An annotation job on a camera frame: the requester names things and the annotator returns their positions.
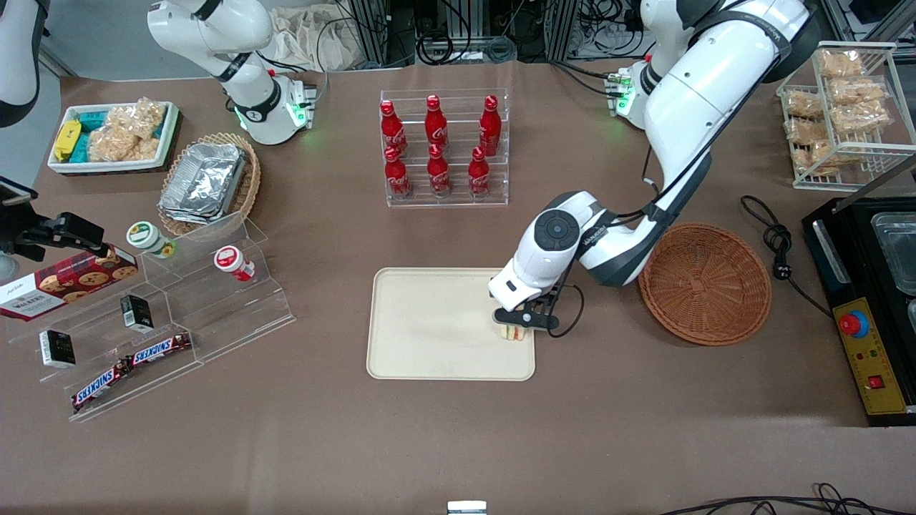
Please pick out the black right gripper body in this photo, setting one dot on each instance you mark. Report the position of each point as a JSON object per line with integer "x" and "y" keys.
{"x": 41, "y": 231}

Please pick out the triangular sandwich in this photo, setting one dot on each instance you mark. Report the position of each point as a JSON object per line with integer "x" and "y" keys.
{"x": 514, "y": 334}

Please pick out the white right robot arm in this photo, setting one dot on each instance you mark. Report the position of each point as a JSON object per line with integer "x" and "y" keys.
{"x": 215, "y": 28}

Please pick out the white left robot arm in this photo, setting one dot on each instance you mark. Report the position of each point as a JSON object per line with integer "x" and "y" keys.
{"x": 687, "y": 107}

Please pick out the beige rectangular tray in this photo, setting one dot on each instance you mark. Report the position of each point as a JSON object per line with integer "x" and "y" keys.
{"x": 429, "y": 323}

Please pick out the white rectangular snack tray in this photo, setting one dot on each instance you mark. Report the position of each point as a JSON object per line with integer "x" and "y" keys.
{"x": 170, "y": 132}

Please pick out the round brown wicker basket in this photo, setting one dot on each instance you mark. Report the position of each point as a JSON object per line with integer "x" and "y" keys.
{"x": 705, "y": 286}

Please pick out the oval tan wicker basket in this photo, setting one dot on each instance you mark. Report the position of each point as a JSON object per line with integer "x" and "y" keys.
{"x": 250, "y": 182}

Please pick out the red Walkers cookie box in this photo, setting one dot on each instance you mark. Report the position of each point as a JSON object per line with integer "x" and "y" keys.
{"x": 64, "y": 282}

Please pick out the green lid yogurt cup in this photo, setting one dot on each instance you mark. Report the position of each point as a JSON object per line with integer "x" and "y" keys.
{"x": 145, "y": 236}

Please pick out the teal snack packet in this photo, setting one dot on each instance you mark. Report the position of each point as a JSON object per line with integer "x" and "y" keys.
{"x": 91, "y": 118}
{"x": 81, "y": 149}

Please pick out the small black box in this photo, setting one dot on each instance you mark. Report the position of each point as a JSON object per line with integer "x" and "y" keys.
{"x": 136, "y": 312}
{"x": 57, "y": 348}

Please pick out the yellow snack packet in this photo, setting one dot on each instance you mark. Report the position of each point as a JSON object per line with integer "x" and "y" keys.
{"x": 66, "y": 139}

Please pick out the clear bag rice crackers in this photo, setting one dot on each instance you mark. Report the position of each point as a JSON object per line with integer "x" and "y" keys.
{"x": 139, "y": 118}
{"x": 118, "y": 145}

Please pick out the aluminium foil container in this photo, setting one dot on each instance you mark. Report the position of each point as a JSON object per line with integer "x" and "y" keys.
{"x": 186, "y": 213}
{"x": 204, "y": 175}

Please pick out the Snickers chocolate bar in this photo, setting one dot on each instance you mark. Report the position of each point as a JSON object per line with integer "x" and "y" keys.
{"x": 159, "y": 349}
{"x": 100, "y": 385}

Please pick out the clear acrylic bottle rack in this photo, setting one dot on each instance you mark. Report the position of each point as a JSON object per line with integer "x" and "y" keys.
{"x": 458, "y": 204}

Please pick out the red lid yogurt cup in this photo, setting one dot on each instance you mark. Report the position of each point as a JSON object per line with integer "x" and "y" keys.
{"x": 230, "y": 260}

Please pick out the clear acrylic step display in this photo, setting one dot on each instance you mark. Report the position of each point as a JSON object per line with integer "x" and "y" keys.
{"x": 215, "y": 315}

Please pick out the red cola bottle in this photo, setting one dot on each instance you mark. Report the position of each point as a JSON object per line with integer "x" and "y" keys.
{"x": 436, "y": 123}
{"x": 489, "y": 127}
{"x": 439, "y": 173}
{"x": 479, "y": 175}
{"x": 392, "y": 129}
{"x": 396, "y": 175}

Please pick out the small white box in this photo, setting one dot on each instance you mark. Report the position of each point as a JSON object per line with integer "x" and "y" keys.
{"x": 466, "y": 508}

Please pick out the beige cloth bag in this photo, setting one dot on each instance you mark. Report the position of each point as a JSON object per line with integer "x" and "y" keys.
{"x": 308, "y": 36}

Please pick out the black heating appliance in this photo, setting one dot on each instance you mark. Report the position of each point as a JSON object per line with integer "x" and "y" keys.
{"x": 830, "y": 272}

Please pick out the red emergency stop button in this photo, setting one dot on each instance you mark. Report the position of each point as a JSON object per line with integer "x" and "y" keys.
{"x": 854, "y": 324}

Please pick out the bagged fried snack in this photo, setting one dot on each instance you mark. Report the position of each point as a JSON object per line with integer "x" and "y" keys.
{"x": 859, "y": 91}
{"x": 841, "y": 64}
{"x": 807, "y": 131}
{"x": 803, "y": 105}
{"x": 816, "y": 159}
{"x": 862, "y": 118}

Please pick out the aluminium frame post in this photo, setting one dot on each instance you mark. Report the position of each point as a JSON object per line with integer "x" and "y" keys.
{"x": 569, "y": 28}
{"x": 376, "y": 32}

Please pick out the red rocker switch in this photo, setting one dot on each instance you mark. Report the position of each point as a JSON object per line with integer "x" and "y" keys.
{"x": 876, "y": 383}

